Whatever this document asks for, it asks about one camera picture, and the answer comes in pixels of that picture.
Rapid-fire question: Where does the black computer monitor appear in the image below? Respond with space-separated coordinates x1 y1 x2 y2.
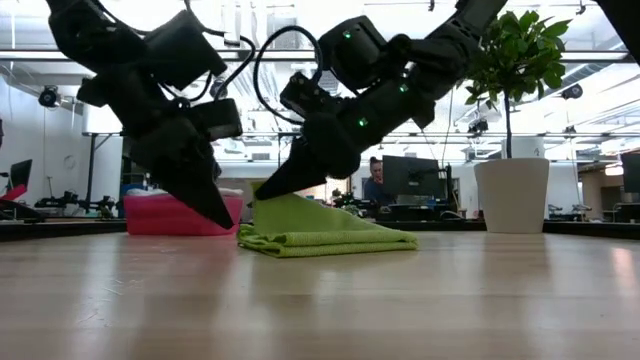
381 154 442 198
6 159 34 196
619 151 640 194

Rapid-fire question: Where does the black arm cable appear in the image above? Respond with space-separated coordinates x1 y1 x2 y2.
252 24 324 127
159 0 258 104

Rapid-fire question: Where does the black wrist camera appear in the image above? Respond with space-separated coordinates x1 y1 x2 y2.
144 9 229 92
317 14 397 94

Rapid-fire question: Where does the green microfiber towel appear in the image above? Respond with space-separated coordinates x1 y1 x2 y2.
236 180 420 260

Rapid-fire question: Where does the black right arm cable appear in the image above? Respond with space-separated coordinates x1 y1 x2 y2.
252 24 324 127

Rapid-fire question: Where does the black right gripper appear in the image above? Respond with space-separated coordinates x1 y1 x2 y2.
253 71 437 203

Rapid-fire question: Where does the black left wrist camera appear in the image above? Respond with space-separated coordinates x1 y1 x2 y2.
144 9 229 92

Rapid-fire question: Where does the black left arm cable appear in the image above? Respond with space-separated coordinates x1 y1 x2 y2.
159 0 258 104

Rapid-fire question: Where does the person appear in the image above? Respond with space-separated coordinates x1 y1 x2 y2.
362 155 387 206

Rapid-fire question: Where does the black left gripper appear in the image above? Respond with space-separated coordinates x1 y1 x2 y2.
76 66 244 232

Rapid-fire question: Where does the green potted tree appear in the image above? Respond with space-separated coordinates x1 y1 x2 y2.
448 8 572 234

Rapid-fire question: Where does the black overhead crossbar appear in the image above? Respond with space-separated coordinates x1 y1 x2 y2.
0 49 640 63

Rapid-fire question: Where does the pink plastic bin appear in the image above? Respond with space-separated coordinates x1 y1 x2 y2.
123 193 245 237

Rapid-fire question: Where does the black metal rack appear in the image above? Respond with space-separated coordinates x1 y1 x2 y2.
82 128 151 209

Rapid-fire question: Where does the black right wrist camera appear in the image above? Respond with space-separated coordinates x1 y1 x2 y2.
317 14 397 94

